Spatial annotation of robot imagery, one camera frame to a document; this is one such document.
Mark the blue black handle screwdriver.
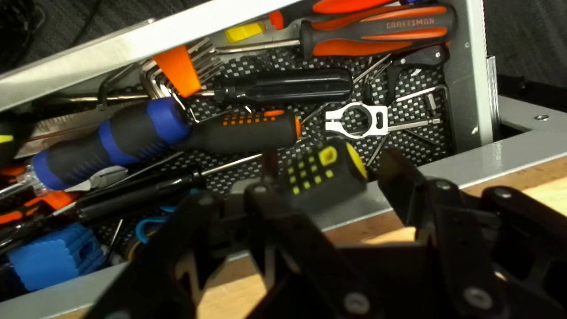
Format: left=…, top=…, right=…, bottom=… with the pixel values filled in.
left=28, top=96, right=196, bottom=192

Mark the yellow tag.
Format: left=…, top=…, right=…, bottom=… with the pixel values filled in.
left=222, top=22, right=265, bottom=45

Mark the grey metal tool drawer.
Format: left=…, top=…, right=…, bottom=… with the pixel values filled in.
left=0, top=0, right=501, bottom=298

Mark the blue plastic block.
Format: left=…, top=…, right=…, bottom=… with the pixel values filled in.
left=5, top=222, right=109, bottom=293

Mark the grey tool cabinet wood top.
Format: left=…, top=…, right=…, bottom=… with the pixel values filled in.
left=0, top=96, right=567, bottom=319

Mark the stubby black yellow screwdriver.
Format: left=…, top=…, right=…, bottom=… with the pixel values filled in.
left=276, top=139, right=370, bottom=201

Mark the orange grey Craftsman screwdriver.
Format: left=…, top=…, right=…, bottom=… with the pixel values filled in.
left=210, top=4, right=456, bottom=61

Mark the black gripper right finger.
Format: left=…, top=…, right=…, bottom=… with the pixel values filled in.
left=377, top=149, right=567, bottom=319

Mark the orange handle screwdriver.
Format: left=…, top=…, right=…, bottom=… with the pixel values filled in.
left=267, top=0, right=414, bottom=33

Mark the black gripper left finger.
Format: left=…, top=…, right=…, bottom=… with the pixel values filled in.
left=86, top=148, right=378, bottom=319

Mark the white metal clamp bracket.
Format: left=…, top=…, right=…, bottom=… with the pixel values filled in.
left=322, top=102, right=389, bottom=142

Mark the orange hex key set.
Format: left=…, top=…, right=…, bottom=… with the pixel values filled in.
left=139, top=43, right=219, bottom=103

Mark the black yellow handle tool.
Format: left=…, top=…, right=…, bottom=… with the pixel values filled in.
left=0, top=112, right=33, bottom=171

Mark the black orange grip screwdriver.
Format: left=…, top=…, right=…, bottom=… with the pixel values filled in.
left=182, top=109, right=304, bottom=157

